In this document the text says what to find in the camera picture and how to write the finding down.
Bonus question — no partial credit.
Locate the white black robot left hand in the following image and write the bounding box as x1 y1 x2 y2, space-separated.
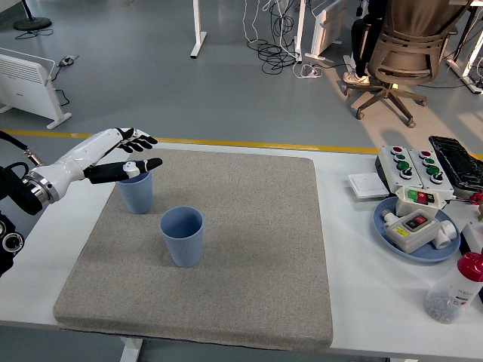
45 127 164 197

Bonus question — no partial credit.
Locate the blue ribbed cup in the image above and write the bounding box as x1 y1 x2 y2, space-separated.
115 160 154 215
160 206 205 268

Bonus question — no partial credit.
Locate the white panel heater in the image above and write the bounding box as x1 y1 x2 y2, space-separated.
0 48 72 130
304 0 354 61

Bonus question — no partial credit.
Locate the black fan stand base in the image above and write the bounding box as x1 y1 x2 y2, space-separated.
13 0 53 32

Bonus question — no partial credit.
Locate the white desk leg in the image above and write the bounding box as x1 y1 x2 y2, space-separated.
342 54 358 76
292 0 306 63
189 0 208 59
447 7 483 95

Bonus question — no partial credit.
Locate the grey-brown mat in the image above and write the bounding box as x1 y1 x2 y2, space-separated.
52 146 334 351

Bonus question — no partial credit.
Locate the white table leg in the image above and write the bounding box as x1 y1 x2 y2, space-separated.
119 336 144 362

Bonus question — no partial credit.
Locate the person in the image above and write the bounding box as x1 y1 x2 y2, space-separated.
343 0 397 86

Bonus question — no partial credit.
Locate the blue plate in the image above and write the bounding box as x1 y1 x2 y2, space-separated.
372 195 462 263

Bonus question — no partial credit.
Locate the white four-button control box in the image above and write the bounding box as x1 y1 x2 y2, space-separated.
408 149 455 199
378 145 426 195

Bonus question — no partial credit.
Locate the grey office chair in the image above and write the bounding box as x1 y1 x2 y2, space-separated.
345 0 472 128

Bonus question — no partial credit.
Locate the white pipe fitting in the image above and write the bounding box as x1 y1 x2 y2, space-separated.
432 219 458 250

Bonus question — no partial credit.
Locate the clear bottle red cap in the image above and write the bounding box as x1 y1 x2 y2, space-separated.
423 250 483 324

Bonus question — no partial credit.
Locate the white hanging cable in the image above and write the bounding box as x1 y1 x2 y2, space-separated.
241 0 272 44

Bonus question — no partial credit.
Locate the black cable tangle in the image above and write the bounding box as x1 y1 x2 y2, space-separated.
247 0 303 75

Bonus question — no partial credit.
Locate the white power strip cable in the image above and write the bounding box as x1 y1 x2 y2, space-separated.
294 63 324 80

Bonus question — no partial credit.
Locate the white wall switch plate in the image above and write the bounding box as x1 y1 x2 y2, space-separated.
346 171 389 200

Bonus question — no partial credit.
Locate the cream green-red switch box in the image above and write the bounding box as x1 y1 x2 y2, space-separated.
395 185 447 218

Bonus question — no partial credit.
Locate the grey red-button switch box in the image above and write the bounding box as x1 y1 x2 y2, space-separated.
383 210 442 253

